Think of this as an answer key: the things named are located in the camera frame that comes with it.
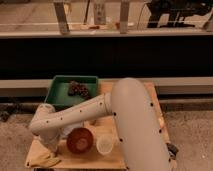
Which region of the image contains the yellow banana bunch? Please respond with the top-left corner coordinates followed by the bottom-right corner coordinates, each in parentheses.
top-left (28, 151), bottom-right (61, 168)

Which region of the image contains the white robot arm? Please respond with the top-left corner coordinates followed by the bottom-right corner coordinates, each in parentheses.
top-left (29, 78), bottom-right (172, 171)

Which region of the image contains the green plastic tray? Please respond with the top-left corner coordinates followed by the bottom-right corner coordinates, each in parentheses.
top-left (45, 75), bottom-right (98, 110)

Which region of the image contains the dark grape bunch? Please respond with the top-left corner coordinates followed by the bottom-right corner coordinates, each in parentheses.
top-left (68, 81), bottom-right (91, 99)

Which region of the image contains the white cup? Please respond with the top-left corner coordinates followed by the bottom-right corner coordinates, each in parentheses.
top-left (96, 135), bottom-right (114, 155)

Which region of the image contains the pale blue plastic cup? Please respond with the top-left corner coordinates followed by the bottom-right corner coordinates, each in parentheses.
top-left (62, 123), bottom-right (83, 137)

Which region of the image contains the red-orange bowl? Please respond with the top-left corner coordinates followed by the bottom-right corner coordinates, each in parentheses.
top-left (66, 127), bottom-right (94, 154)

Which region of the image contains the wooden table board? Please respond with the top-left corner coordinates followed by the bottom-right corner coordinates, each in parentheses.
top-left (24, 81), bottom-right (178, 171)

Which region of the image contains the dark scrubber object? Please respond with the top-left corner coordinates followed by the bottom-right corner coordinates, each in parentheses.
top-left (167, 143), bottom-right (179, 160)

